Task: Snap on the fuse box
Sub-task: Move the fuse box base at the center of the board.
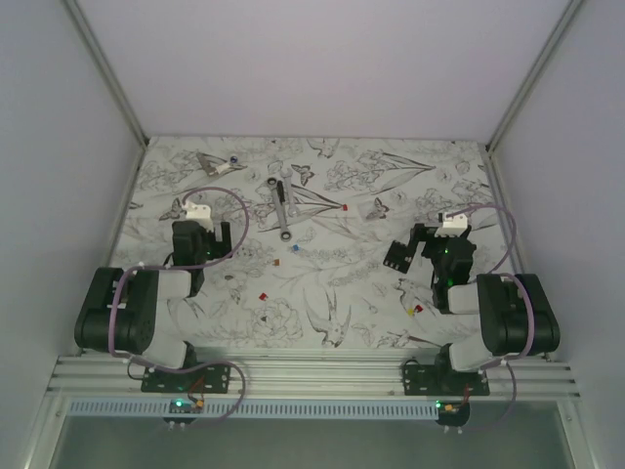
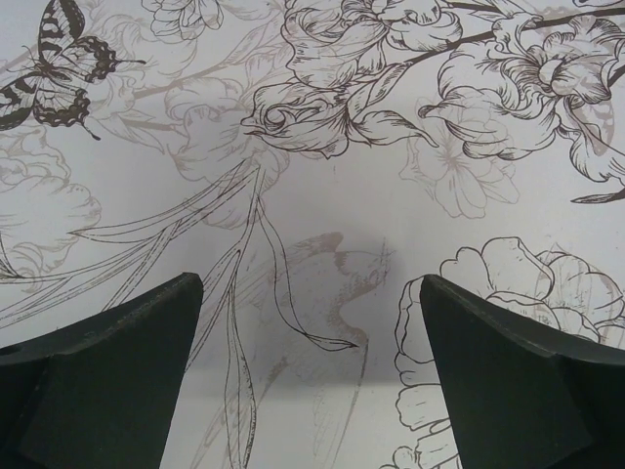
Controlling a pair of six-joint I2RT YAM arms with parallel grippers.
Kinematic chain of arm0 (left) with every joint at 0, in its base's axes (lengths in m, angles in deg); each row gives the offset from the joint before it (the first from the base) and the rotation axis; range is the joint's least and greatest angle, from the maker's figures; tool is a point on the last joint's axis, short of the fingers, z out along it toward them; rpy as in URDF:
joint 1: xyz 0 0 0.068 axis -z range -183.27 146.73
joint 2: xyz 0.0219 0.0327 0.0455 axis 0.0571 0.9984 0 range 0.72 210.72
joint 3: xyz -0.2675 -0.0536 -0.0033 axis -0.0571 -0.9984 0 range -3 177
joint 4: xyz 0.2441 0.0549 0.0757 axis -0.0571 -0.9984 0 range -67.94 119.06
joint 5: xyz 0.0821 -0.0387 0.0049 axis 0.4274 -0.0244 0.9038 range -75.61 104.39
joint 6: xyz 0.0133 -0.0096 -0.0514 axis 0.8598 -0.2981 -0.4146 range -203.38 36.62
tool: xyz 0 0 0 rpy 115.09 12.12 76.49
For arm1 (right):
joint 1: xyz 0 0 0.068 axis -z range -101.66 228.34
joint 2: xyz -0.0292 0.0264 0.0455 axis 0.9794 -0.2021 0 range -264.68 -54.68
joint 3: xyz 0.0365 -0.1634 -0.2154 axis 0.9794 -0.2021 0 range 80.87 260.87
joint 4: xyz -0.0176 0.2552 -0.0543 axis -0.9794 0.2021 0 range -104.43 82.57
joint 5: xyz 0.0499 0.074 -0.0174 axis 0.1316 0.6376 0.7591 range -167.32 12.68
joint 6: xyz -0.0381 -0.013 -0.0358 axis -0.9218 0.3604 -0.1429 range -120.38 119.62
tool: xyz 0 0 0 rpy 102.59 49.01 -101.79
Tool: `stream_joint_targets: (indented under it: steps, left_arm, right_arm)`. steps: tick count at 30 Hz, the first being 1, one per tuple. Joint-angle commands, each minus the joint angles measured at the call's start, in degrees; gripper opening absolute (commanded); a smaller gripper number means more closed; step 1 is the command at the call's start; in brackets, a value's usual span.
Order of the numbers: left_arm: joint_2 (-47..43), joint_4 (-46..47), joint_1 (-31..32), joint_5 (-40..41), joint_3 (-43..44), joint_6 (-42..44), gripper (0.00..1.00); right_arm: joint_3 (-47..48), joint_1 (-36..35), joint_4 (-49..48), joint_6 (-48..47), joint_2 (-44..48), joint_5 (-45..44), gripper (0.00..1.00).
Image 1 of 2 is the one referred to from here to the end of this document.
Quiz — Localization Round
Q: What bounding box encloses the black fuse box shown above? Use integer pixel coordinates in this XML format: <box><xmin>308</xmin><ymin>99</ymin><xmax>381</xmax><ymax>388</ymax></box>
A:
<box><xmin>383</xmin><ymin>240</ymin><xmax>414</xmax><ymax>274</ymax></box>

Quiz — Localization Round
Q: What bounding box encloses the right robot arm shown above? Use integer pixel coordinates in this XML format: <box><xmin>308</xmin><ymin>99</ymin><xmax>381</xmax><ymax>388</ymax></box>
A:
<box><xmin>409</xmin><ymin>224</ymin><xmax>561</xmax><ymax>396</ymax></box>

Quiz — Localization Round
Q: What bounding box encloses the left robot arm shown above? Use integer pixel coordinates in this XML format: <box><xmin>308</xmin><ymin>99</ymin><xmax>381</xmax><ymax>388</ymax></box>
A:
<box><xmin>74</xmin><ymin>221</ymin><xmax>232</xmax><ymax>393</ymax></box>

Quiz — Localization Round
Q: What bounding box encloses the yellow and red fuse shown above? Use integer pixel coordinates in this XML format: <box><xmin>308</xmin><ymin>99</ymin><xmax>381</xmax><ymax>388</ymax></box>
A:
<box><xmin>407</xmin><ymin>305</ymin><xmax>423</xmax><ymax>317</ymax></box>

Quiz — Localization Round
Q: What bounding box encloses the silver ratchet wrench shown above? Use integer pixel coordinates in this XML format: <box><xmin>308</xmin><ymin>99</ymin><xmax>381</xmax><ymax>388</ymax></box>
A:
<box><xmin>266</xmin><ymin>177</ymin><xmax>292</xmax><ymax>241</ymax></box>

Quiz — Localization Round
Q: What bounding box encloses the floral patterned mat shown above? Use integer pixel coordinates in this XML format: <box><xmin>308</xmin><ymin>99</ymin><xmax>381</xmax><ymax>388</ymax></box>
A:
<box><xmin>110</xmin><ymin>136</ymin><xmax>514</xmax><ymax>350</ymax></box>

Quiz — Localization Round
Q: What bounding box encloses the right controller board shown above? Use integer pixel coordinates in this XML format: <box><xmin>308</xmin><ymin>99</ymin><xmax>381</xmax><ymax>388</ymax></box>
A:
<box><xmin>436</xmin><ymin>401</ymin><xmax>471</xmax><ymax>428</ymax></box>

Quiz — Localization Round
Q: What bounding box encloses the controller board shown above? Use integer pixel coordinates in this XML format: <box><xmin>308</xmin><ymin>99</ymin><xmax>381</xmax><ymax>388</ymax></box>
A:
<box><xmin>436</xmin><ymin>401</ymin><xmax>471</xmax><ymax>428</ymax></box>
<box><xmin>168</xmin><ymin>398</ymin><xmax>203</xmax><ymax>415</ymax></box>

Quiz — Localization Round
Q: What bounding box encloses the left controller board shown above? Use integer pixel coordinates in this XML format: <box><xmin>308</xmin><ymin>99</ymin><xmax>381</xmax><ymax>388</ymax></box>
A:
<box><xmin>168</xmin><ymin>398</ymin><xmax>203</xmax><ymax>415</ymax></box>

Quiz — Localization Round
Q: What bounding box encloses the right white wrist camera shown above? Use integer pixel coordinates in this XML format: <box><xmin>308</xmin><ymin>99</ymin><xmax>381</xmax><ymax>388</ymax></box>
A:
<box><xmin>435</xmin><ymin>212</ymin><xmax>470</xmax><ymax>237</ymax></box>

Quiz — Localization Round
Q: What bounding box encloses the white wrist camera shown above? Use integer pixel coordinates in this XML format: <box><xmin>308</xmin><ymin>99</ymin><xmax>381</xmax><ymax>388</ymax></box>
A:
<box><xmin>435</xmin><ymin>212</ymin><xmax>470</xmax><ymax>237</ymax></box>
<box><xmin>183</xmin><ymin>200</ymin><xmax>214</xmax><ymax>232</ymax></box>

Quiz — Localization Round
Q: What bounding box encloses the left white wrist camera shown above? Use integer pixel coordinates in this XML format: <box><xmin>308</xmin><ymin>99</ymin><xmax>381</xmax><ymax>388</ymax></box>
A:
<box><xmin>183</xmin><ymin>200</ymin><xmax>214</xmax><ymax>232</ymax></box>

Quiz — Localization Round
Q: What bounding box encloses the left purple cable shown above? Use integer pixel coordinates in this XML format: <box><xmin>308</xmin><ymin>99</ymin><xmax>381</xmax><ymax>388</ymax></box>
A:
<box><xmin>107</xmin><ymin>186</ymin><xmax>251</xmax><ymax>429</ymax></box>

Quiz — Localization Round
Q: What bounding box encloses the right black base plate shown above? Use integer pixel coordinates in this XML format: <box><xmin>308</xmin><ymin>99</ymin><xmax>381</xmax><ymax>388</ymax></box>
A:
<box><xmin>400</xmin><ymin>360</ymin><xmax>490</xmax><ymax>397</ymax></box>

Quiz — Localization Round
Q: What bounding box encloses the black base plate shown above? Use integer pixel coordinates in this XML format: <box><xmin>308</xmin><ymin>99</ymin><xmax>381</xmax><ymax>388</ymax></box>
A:
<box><xmin>400</xmin><ymin>360</ymin><xmax>490</xmax><ymax>397</ymax></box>
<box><xmin>141</xmin><ymin>364</ymin><xmax>231</xmax><ymax>394</ymax></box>

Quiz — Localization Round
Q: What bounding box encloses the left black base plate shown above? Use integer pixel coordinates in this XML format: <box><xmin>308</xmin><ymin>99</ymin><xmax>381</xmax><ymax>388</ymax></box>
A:
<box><xmin>141</xmin><ymin>364</ymin><xmax>231</xmax><ymax>394</ymax></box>

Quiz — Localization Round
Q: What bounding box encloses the aluminium rail frame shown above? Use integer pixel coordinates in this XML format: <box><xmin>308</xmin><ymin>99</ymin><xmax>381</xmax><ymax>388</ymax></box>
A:
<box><xmin>47</xmin><ymin>349</ymin><xmax>580</xmax><ymax>402</ymax></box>

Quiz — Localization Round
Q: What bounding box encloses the white slotted cable duct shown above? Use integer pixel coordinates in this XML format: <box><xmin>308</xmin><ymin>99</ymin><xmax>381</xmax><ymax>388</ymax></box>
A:
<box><xmin>67</xmin><ymin>398</ymin><xmax>438</xmax><ymax>421</ymax></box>

